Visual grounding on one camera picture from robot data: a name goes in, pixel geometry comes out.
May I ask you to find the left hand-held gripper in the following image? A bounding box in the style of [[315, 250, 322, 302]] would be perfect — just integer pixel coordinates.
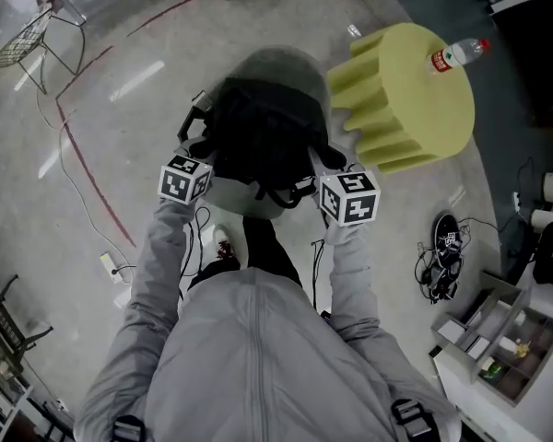
[[158, 135, 218, 207]]

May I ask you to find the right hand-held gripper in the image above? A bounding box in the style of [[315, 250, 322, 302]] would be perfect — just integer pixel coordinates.
[[306, 145, 382, 227]]

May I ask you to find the black backpack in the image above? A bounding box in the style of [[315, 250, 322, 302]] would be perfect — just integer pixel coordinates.
[[208, 76, 334, 209]]

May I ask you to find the grey armchair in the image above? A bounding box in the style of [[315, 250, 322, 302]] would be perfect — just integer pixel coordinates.
[[176, 45, 347, 221]]

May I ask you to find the person's left forearm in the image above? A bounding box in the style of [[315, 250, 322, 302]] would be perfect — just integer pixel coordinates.
[[127, 197, 199, 324]]

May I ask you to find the person's right forearm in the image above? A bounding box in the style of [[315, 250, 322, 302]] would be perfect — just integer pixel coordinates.
[[324, 221, 384, 343]]

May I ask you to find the person's right leg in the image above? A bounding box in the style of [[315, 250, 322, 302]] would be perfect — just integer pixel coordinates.
[[241, 215, 303, 289]]

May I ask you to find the person's left white shoe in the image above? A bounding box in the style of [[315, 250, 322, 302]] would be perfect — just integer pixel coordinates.
[[211, 223, 242, 269]]

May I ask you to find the black board with white print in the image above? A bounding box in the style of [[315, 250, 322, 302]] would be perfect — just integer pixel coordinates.
[[432, 213, 465, 267]]

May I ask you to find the clear water bottle red label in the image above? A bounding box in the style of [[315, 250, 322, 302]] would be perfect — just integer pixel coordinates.
[[425, 37, 492, 76]]

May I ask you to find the person's grey jacket torso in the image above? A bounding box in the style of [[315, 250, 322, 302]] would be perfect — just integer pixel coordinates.
[[72, 264, 462, 442]]

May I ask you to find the grey open shelf unit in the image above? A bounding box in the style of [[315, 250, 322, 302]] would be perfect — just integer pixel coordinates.
[[429, 271, 553, 408]]

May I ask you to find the green bottle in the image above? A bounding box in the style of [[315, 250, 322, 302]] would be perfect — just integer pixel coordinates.
[[480, 358, 504, 382]]

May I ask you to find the white drawer cabinet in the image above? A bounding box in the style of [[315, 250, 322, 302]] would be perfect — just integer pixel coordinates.
[[429, 346, 553, 442]]

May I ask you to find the low white storage shelf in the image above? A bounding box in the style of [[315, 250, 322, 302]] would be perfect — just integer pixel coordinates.
[[0, 351, 76, 442]]

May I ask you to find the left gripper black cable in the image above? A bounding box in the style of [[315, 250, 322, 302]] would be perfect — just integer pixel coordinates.
[[178, 204, 211, 301]]

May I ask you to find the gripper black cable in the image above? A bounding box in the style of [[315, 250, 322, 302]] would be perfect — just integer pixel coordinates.
[[178, 204, 211, 301], [310, 238, 327, 308]]

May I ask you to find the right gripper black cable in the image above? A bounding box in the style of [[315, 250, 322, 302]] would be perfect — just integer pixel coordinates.
[[310, 238, 327, 308]]

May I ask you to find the white floor cable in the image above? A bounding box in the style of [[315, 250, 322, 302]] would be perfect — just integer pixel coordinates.
[[35, 88, 135, 272]]

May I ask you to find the pile of black cables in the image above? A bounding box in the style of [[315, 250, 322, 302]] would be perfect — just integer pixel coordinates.
[[414, 241, 463, 306]]

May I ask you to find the white wire chair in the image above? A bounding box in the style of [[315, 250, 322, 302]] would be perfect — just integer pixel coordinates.
[[0, 4, 87, 96]]

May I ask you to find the person's right shoulder strap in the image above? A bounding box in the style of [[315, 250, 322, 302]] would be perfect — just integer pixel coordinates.
[[390, 398, 433, 439]]

